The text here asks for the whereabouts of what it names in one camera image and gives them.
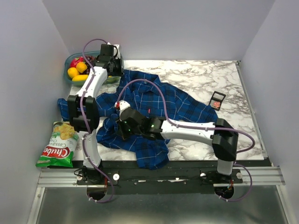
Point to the brooch box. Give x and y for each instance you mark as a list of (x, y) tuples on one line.
[(216, 100)]

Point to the pink dragon fruit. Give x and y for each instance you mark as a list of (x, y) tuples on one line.
[(75, 61)]

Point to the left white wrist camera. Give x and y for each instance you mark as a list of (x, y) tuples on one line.
[(117, 53)]

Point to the black front mounting rail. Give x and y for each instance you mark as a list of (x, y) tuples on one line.
[(176, 177)]

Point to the orange fruit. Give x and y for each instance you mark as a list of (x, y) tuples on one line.
[(81, 67)]

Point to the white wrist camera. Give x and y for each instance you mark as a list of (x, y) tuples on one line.
[(117, 53), (121, 105)]

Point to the yellow lemon left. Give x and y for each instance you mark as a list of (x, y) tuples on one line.
[(72, 72)]

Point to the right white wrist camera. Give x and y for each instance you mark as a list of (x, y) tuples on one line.
[(121, 105)]

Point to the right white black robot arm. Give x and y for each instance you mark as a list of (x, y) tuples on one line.
[(219, 135)]

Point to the green red snack bag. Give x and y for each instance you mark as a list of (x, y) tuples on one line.
[(61, 147)]

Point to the purple grape bunch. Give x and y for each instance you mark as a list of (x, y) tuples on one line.
[(90, 60)]

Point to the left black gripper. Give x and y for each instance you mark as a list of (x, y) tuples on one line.
[(119, 72)]

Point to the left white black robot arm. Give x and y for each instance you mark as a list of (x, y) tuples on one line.
[(83, 110)]

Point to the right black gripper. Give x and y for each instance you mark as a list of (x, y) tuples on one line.
[(120, 126)]

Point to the yellow mango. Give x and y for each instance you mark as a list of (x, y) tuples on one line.
[(80, 78)]

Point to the clear teal fruit container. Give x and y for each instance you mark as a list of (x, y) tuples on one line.
[(71, 60)]

